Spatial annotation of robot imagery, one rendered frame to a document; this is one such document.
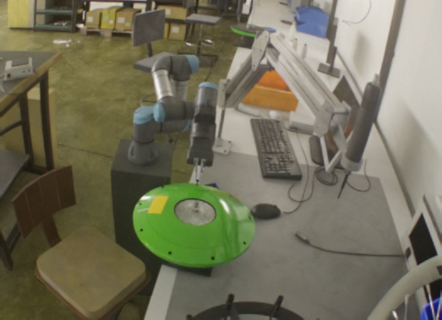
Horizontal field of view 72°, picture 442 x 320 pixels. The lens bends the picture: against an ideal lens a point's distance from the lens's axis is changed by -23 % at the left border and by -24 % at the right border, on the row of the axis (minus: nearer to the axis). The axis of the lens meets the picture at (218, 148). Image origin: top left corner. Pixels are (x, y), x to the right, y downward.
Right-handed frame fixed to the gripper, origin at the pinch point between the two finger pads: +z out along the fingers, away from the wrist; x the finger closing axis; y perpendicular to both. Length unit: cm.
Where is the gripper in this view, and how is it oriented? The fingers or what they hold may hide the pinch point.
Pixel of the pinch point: (197, 181)
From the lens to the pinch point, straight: 108.7
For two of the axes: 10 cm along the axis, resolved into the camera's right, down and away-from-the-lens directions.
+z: -0.9, 9.1, -4.0
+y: -1.1, 3.9, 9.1
